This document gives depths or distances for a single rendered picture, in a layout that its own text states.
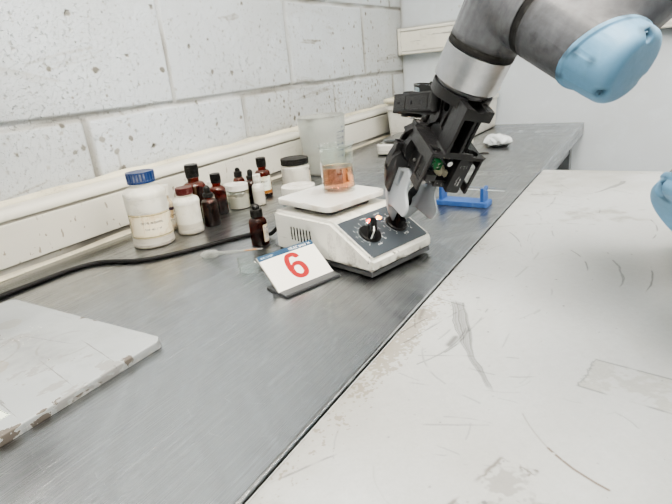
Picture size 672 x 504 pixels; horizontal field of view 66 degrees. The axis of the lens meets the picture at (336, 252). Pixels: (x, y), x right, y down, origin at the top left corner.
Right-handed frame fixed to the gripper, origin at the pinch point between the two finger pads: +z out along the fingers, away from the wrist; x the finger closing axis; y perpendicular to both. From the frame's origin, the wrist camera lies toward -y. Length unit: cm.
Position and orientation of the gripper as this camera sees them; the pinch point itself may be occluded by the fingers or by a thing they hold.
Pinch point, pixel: (398, 209)
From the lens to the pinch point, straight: 74.4
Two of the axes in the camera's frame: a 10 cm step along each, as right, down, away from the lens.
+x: 9.4, 0.3, 3.5
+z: -2.6, 7.2, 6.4
